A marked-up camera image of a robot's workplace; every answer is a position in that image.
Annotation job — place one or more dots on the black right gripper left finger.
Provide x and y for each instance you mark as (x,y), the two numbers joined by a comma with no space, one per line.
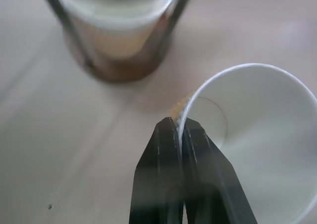
(156,174)

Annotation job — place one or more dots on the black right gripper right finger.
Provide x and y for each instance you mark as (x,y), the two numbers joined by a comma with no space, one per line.
(210,184)

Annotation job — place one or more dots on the white and orange paper cup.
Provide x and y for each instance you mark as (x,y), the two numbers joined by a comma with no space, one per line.
(257,134)
(111,20)

